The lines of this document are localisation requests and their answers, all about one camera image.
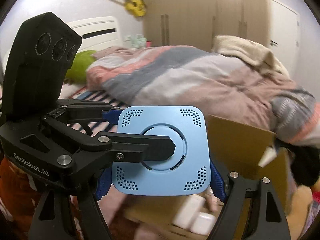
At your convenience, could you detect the light blue square device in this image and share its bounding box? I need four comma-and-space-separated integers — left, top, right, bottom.
112, 106, 210, 196

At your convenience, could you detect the striped pink maroon bed blanket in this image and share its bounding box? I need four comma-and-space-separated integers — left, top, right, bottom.
59, 84, 128, 135

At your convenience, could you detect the green plush pillow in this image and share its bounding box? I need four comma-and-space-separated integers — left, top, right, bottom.
64, 50, 97, 84

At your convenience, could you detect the black cloth item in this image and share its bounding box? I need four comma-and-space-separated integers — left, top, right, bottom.
274, 139, 319, 187

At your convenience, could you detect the white bed headboard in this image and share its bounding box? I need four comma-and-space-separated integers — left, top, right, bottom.
1, 16, 121, 66

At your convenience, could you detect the white plastic container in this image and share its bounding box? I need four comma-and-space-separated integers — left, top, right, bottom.
172, 194, 217, 236

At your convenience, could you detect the brown cardboard box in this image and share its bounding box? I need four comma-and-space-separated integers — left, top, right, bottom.
125, 116, 288, 239

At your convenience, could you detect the pink grey patchwork duvet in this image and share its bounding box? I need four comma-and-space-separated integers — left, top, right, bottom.
86, 46, 319, 147

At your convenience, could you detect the yellow toy guitar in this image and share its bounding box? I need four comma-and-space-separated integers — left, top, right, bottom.
123, 0, 146, 17

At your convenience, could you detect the beige wooden wardrobe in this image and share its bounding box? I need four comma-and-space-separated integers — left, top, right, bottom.
143, 0, 270, 51

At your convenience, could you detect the beige fleece blanket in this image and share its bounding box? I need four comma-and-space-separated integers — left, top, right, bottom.
212, 35, 290, 78

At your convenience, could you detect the white door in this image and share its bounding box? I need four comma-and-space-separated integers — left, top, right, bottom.
270, 0, 300, 76

